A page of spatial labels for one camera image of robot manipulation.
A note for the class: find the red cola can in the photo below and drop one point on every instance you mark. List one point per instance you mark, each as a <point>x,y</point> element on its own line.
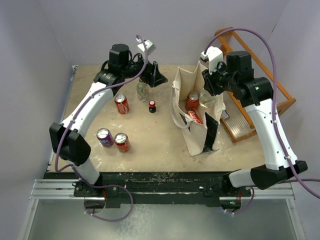
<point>195,116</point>

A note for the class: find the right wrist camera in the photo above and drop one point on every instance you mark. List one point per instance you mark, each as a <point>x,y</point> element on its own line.
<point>213,56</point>

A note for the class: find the small dark red-capped bottle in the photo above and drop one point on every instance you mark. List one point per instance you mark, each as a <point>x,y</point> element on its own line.
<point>152,106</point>

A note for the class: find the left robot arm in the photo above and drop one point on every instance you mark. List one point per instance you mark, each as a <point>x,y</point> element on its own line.
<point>68,137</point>

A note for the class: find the clear green-capped glass bottle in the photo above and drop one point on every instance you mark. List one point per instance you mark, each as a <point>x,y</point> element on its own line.
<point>206,100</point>

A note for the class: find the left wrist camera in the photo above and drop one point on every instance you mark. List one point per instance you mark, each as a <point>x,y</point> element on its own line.
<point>147,45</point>

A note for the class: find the clear bottle behind left arm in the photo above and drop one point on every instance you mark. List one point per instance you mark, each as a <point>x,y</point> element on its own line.
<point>142,90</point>

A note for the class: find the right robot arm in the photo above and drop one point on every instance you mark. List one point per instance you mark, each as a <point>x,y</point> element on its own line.
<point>235,74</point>

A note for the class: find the aluminium rail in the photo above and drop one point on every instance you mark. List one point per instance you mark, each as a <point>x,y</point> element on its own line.
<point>53,189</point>

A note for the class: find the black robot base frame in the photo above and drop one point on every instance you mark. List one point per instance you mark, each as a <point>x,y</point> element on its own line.
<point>155,188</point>

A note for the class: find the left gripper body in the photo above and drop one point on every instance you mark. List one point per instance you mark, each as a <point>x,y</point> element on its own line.
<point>135,68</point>

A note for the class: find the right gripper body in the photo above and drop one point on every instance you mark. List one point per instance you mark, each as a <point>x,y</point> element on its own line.
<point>219,81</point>

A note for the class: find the purple soda can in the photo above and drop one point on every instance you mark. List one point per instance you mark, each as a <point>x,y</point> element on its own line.
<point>105,137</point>

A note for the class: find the red can under left arm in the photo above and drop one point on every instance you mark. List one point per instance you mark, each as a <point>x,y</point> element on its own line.
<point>121,103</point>

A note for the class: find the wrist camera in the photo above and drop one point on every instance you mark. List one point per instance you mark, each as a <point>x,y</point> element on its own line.
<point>213,56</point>
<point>147,45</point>

